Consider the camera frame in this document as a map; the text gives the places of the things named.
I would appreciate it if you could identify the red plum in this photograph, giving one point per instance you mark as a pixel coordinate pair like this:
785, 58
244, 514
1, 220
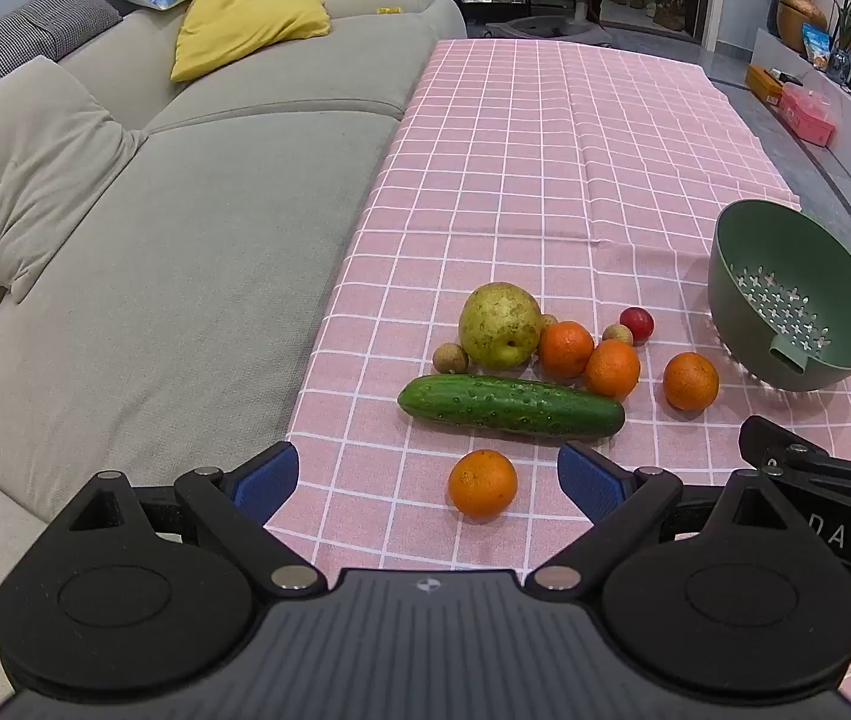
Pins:
636, 324

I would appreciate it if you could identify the beige sofa back cushion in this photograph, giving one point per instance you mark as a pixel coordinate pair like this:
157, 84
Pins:
20, 165

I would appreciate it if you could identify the pink storage box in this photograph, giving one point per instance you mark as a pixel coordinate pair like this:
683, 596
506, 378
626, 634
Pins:
807, 116

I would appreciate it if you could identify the grey houndstooth cushion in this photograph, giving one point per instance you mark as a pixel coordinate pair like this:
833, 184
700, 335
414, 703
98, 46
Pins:
20, 37

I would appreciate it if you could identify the beige fabric sofa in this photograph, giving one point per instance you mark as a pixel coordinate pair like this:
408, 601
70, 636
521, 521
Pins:
208, 240

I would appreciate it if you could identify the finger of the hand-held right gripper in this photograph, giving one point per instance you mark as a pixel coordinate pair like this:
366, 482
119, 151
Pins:
777, 446

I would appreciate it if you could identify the green colander bowl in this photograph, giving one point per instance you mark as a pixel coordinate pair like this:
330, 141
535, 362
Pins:
792, 292

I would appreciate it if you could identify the orange box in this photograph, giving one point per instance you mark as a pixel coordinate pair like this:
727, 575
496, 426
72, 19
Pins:
764, 84

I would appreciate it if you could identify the yellow pillow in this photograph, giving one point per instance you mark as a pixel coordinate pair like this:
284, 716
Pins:
245, 30

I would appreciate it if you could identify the brown longan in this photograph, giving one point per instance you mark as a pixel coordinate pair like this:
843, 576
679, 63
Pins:
618, 335
550, 321
450, 358

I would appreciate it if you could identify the golden vase with dried flowers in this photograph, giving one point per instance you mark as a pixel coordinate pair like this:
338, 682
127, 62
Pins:
796, 11

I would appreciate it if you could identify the orange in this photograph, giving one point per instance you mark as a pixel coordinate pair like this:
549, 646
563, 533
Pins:
482, 483
566, 349
691, 381
612, 369

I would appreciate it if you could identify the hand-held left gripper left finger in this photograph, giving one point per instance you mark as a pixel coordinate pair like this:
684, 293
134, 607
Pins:
266, 474

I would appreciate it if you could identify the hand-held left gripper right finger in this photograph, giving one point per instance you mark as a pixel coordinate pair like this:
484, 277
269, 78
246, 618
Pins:
588, 476

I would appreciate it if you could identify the green cucumber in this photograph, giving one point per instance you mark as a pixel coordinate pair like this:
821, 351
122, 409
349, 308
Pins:
508, 406

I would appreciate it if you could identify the yellow-green pear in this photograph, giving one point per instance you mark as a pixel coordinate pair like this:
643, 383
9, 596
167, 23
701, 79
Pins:
499, 324

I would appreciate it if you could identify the pink checked tablecloth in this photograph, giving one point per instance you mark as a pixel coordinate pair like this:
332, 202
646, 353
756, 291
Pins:
545, 165

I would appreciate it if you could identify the blue snack packet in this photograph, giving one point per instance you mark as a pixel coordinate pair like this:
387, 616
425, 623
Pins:
815, 46

